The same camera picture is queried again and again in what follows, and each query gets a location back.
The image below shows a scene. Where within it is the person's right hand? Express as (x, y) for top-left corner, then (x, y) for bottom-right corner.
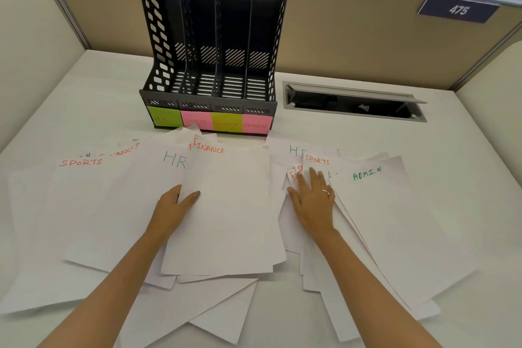
(287, 166), (337, 241)

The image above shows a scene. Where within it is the person's left hand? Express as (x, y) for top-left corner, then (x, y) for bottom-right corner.
(146, 184), (201, 244)

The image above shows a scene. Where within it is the paper bundle red lettering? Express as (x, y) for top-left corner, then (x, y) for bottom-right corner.
(160, 144), (288, 277)

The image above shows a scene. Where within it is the pile of white paper sheets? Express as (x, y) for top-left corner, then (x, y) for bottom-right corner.
(0, 125), (479, 348)

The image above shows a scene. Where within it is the black four-slot file organizer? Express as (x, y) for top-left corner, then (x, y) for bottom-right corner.
(138, 0), (289, 137)

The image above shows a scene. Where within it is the person's right forearm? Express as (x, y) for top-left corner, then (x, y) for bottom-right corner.
(309, 228), (444, 348)

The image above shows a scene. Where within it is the person's left forearm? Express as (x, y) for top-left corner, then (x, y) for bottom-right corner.
(37, 228), (174, 348)

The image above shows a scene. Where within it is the green sticky note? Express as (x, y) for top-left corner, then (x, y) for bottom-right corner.
(147, 106), (183, 129)

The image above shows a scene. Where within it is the pink sticky note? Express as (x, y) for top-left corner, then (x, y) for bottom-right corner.
(242, 114), (273, 131)
(181, 109), (214, 131)

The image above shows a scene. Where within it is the yellow sticky note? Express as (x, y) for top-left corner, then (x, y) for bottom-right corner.
(210, 111), (245, 133)

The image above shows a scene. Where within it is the beige partition panel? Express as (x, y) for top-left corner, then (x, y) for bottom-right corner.
(39, 0), (522, 91)

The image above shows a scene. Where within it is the dark blue partition sign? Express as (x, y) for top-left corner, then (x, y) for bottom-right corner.
(417, 0), (501, 24)

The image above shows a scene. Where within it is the grey desk cable hatch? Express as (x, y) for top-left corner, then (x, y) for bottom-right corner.
(283, 81), (428, 123)

